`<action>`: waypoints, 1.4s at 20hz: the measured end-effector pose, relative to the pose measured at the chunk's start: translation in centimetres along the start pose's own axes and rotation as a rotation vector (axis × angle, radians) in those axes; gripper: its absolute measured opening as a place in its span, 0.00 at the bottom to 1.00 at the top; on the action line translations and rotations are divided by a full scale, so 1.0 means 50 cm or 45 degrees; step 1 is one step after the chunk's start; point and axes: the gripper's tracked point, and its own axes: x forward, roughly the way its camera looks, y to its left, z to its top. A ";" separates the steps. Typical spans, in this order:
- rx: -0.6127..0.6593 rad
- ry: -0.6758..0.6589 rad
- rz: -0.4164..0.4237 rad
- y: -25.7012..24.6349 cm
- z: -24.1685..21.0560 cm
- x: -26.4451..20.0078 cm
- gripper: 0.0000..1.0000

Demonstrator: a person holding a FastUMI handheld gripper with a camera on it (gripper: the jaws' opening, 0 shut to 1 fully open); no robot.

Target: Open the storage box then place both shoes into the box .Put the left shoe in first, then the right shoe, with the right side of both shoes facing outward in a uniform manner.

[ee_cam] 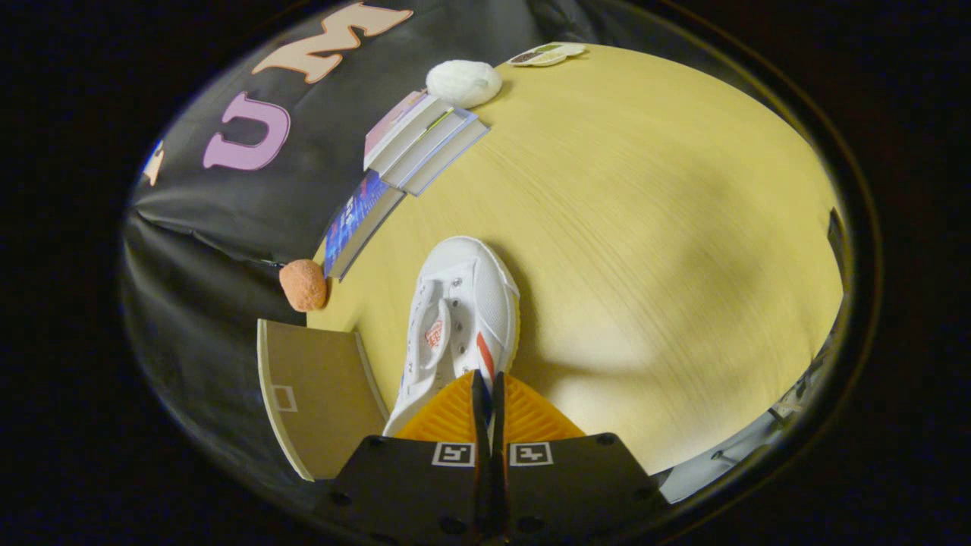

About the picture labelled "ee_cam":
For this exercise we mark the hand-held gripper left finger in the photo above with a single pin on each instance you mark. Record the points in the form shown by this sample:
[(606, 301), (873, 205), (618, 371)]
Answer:
[(410, 493)]

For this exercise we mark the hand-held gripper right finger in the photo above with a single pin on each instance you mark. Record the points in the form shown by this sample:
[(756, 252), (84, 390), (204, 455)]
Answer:
[(576, 493)]

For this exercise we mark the beige storage box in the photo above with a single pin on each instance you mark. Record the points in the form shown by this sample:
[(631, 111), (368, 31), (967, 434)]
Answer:
[(318, 394)]

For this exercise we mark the white canvas shoe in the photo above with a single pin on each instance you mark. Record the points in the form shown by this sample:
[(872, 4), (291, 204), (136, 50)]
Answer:
[(474, 303)]

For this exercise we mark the orange sponge ball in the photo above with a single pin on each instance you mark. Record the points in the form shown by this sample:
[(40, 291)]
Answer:
[(303, 286)]

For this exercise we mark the blue cover book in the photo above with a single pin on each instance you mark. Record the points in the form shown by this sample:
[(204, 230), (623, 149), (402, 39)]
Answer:
[(356, 220)]

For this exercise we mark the black backdrop cloth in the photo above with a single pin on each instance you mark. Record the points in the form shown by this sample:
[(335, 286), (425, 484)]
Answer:
[(212, 250)]

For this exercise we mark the thick white-paged book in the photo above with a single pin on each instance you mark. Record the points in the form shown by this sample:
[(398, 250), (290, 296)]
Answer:
[(425, 144), (455, 155)]

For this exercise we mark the white fluffy ball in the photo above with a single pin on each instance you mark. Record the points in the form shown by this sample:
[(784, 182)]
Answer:
[(464, 83)]

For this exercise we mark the white sample tray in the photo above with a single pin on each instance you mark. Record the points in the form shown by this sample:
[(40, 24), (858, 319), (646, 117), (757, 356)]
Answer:
[(546, 54)]

